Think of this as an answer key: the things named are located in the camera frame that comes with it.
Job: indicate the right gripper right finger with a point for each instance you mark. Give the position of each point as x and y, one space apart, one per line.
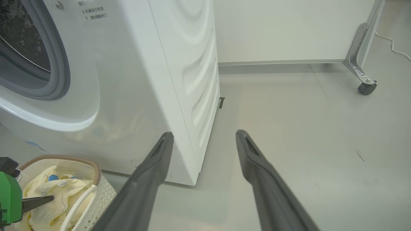
273 199

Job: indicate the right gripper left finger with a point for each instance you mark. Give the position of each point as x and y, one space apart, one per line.
141 192

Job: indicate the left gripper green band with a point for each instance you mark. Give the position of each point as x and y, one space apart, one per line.
9 199

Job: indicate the cream garment with blue cuffs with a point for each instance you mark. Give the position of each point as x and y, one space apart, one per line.
48 192

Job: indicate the cream perforated basket brown rim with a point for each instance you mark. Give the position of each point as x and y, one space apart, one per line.
102 192

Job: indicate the white front-load washing machine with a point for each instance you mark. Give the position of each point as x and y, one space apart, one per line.
135 80

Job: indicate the grey rubber door gasket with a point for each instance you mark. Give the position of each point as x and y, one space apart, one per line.
61 64

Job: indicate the black caster wheel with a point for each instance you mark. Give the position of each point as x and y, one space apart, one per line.
366 89

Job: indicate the perforated steel washer drum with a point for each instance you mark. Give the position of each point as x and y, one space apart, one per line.
22 35

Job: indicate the white mobile partition panel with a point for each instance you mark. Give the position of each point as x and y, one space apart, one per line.
289 29

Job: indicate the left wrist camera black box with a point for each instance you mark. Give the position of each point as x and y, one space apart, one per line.
8 165

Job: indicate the small black floor bracket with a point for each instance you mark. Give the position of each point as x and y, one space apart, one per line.
221 102

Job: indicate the silver partition foot bracket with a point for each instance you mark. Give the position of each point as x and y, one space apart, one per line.
354 61

